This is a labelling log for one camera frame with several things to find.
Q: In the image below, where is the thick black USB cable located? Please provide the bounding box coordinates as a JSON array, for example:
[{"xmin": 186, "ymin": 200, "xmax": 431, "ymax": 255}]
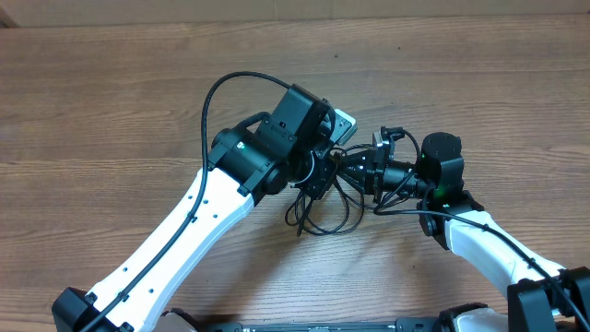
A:
[{"xmin": 284, "ymin": 177, "xmax": 365, "ymax": 238}]

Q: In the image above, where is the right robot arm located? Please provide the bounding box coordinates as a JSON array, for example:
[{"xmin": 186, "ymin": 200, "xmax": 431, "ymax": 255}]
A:
[{"xmin": 336, "ymin": 128, "xmax": 589, "ymax": 331}]

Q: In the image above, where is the cardboard backdrop panel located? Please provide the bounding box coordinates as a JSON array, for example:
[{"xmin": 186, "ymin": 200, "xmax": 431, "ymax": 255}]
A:
[{"xmin": 1, "ymin": 0, "xmax": 589, "ymax": 28}]

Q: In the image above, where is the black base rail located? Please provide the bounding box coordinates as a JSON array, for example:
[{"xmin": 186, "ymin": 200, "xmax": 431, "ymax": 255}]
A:
[{"xmin": 195, "ymin": 317, "xmax": 454, "ymax": 332}]

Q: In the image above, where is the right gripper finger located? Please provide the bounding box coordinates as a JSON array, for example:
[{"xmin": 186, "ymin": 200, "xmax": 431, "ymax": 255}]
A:
[
  {"xmin": 337, "ymin": 149, "xmax": 374, "ymax": 172},
  {"xmin": 338, "ymin": 171, "xmax": 374, "ymax": 194}
]

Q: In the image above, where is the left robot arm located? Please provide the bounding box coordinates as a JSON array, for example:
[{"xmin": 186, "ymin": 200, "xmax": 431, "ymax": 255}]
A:
[{"xmin": 52, "ymin": 85, "xmax": 357, "ymax": 331}]

